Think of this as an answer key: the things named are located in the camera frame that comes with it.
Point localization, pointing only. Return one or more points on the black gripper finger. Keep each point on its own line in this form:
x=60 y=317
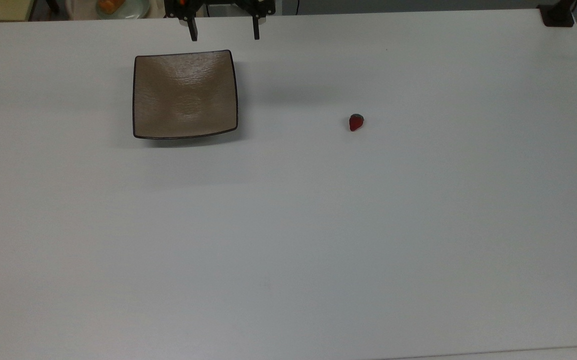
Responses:
x=256 y=29
x=193 y=30

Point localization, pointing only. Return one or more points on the black Franka gripper body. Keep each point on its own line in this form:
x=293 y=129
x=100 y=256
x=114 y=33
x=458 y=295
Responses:
x=218 y=5

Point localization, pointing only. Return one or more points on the red strawberry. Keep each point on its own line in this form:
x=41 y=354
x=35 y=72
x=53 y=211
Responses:
x=356 y=122

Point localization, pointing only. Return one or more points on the square brown ceramic plate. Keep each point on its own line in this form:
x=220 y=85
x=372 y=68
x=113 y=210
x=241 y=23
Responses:
x=185 y=94

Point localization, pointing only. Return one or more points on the pale round bowl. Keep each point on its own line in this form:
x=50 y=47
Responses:
x=136 y=9

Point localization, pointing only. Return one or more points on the orange food item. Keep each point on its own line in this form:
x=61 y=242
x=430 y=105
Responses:
x=110 y=5

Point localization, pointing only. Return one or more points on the black table clamp mount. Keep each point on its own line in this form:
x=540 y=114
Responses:
x=557 y=15

